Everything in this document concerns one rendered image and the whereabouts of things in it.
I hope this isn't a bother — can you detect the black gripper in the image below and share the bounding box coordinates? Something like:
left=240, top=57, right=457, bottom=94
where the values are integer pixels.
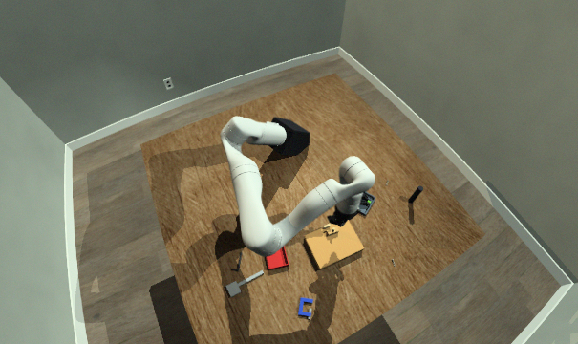
left=328, top=205, right=361, bottom=227

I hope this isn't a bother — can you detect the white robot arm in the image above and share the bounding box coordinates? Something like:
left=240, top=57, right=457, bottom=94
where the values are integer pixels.
left=221, top=117, right=375, bottom=257

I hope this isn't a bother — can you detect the black cylinder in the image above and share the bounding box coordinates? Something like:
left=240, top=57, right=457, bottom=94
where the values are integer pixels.
left=408, top=186, right=423, bottom=204

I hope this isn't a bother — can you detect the red open tray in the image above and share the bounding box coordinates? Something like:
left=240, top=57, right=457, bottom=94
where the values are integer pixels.
left=267, top=247, right=289, bottom=270

